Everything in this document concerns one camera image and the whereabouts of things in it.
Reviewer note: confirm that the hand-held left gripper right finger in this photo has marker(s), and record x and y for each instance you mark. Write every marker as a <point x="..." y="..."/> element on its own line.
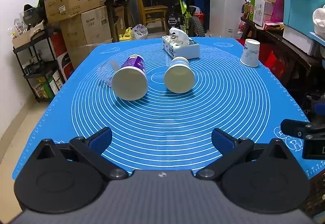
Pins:
<point x="223" y="140"/>

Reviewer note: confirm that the small cardboard box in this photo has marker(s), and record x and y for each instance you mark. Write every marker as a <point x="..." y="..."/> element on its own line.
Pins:
<point x="24" y="37"/>

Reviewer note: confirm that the pink gift bag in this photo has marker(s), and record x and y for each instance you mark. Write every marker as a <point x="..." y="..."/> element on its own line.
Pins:
<point x="278" y="5"/>

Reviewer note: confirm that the red paper bag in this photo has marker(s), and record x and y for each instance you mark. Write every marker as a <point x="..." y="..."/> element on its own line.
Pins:
<point x="276" y="65"/>

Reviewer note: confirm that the yellow plastic jug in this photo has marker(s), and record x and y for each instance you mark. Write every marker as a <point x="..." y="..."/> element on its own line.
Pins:
<point x="126" y="34"/>

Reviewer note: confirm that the large printed cardboard box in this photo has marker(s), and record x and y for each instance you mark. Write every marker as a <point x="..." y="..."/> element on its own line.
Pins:
<point x="88" y="25"/>

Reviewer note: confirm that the blue white paper cup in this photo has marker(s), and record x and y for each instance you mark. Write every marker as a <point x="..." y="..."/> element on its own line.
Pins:
<point x="179" y="79"/>

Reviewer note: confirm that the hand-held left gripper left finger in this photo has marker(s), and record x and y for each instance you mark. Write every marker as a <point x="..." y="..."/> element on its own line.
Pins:
<point x="101" y="139"/>

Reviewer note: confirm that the dark wooden side table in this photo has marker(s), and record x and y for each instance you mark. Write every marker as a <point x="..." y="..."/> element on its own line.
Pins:
<point x="297" y="66"/>

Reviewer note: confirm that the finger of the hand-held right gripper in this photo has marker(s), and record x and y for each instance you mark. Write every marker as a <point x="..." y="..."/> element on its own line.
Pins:
<point x="292" y="127"/>

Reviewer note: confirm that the wooden chair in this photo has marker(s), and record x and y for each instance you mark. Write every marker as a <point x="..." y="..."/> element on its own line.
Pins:
<point x="152" y="10"/>

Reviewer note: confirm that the light blue storage bin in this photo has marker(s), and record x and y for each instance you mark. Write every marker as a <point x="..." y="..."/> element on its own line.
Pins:
<point x="298" y="5"/>

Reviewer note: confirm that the white chest freezer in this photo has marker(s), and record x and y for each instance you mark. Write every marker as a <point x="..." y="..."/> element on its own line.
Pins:
<point x="226" y="8"/>

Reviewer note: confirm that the black shelf rack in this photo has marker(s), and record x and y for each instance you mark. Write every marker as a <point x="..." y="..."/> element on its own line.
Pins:
<point x="35" y="71"/>

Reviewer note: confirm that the black and green bicycle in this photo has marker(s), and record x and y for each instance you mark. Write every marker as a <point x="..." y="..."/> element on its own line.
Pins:
<point x="188" y="14"/>

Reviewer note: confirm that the crumpled plastic bag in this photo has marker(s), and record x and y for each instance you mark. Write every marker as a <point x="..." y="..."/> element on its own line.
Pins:
<point x="140" y="31"/>

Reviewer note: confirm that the blue silicone baking mat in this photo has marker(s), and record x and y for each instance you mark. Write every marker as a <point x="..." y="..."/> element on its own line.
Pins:
<point x="165" y="117"/>

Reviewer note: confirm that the white patterned paper cup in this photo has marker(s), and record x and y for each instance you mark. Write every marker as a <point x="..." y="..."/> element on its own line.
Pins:
<point x="250" y="52"/>

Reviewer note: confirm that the red and white box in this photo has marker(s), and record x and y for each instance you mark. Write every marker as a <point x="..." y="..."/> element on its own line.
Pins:
<point x="62" y="56"/>

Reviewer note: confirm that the black helmet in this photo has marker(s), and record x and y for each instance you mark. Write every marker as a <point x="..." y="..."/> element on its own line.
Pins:
<point x="33" y="15"/>

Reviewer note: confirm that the white foam box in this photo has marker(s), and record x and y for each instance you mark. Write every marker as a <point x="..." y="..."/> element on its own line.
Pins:
<point x="298" y="38"/>

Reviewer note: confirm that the patterned tissue box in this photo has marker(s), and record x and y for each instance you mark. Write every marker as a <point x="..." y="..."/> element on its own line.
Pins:
<point x="181" y="47"/>

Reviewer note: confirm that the clear plastic cup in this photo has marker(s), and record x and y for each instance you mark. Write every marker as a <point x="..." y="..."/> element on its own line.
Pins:
<point x="105" y="72"/>

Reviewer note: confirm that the purple paper cup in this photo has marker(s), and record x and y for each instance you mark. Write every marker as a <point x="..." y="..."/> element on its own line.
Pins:
<point x="130" y="84"/>

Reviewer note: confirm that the green and white carton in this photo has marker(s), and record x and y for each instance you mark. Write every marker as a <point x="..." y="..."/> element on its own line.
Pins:
<point x="256" y="11"/>

